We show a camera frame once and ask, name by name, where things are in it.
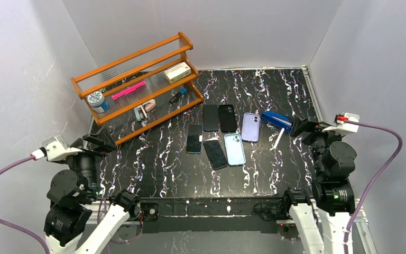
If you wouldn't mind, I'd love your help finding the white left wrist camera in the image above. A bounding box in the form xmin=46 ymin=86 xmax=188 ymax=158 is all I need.
xmin=30 ymin=135 xmax=82 ymax=162

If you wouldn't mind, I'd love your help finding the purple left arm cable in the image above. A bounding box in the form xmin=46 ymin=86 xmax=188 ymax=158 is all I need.
xmin=0 ymin=154 xmax=144 ymax=254

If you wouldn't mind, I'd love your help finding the black phone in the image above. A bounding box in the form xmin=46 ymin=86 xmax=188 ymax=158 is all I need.
xmin=203 ymin=104 xmax=219 ymax=131
xmin=203 ymin=139 xmax=228 ymax=170

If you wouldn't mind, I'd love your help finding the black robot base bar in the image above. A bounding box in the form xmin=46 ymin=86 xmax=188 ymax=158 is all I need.
xmin=141 ymin=196 xmax=299 ymax=240

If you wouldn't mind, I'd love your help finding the black phone case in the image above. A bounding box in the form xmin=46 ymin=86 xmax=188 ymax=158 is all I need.
xmin=218 ymin=104 xmax=237 ymax=133

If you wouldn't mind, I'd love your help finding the black blue marker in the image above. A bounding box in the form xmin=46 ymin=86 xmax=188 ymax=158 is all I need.
xmin=169 ymin=88 xmax=187 ymax=104

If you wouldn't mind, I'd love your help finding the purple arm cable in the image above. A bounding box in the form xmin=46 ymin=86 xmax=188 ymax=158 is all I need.
xmin=0 ymin=154 xmax=144 ymax=254
xmin=294 ymin=119 xmax=404 ymax=254

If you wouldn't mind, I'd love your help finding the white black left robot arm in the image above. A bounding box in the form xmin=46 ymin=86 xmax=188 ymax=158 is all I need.
xmin=42 ymin=126 xmax=144 ymax=253

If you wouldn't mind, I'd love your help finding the white pink tape dispenser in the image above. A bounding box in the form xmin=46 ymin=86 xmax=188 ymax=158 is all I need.
xmin=134 ymin=99 xmax=156 ymax=122

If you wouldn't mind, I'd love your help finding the pink comb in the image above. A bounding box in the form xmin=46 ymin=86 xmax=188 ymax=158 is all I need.
xmin=111 ymin=81 xmax=146 ymax=100

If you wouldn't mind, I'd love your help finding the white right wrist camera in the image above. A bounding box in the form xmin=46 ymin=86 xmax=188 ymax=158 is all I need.
xmin=322 ymin=112 xmax=360 ymax=137

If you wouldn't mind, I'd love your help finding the blue white jar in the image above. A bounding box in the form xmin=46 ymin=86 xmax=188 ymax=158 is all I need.
xmin=86 ymin=91 xmax=109 ymax=113

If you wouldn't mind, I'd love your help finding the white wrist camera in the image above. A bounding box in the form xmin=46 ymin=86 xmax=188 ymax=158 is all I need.
xmin=322 ymin=112 xmax=360 ymax=137
xmin=30 ymin=135 xmax=82 ymax=162

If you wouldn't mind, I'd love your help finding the white pen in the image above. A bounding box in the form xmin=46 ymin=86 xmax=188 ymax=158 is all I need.
xmin=271 ymin=128 xmax=285 ymax=150

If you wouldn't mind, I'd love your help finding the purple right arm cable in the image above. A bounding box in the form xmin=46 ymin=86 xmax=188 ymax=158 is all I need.
xmin=294 ymin=119 xmax=404 ymax=254

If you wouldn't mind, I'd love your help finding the orange wooden shelf rack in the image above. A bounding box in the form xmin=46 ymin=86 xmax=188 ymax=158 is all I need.
xmin=71 ymin=32 xmax=204 ymax=145

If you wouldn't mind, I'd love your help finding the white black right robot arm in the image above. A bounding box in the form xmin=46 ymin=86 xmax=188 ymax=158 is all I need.
xmin=281 ymin=113 xmax=359 ymax=253

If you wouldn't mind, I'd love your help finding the blue stapler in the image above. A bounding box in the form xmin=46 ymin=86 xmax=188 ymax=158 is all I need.
xmin=261 ymin=111 xmax=293 ymax=133

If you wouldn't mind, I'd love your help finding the white red small box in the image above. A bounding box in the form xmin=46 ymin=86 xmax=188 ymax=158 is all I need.
xmin=164 ymin=62 xmax=192 ymax=84

